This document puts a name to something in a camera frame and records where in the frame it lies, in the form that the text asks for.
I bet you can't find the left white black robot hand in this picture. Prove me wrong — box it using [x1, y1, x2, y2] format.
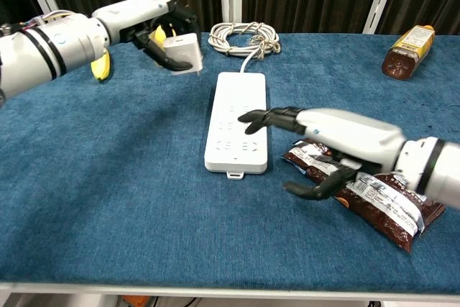
[91, 0, 202, 73]

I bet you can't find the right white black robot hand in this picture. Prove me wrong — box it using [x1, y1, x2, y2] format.
[237, 106, 407, 202]

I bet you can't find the white power adapter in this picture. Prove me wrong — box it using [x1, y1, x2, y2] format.
[162, 32, 204, 76]

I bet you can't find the white power strip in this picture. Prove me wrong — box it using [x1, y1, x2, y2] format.
[203, 71, 269, 180]

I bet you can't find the yellow banana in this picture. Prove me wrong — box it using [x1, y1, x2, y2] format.
[89, 47, 113, 83]

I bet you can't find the brown snack packet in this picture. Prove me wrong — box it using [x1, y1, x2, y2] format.
[280, 138, 447, 255]

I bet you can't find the yellow labelled drink bottle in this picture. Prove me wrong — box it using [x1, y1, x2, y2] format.
[381, 24, 436, 81]

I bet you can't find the blue felt table mat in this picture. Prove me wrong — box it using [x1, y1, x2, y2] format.
[0, 32, 460, 295]

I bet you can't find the white cable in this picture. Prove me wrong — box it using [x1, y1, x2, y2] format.
[208, 21, 282, 74]

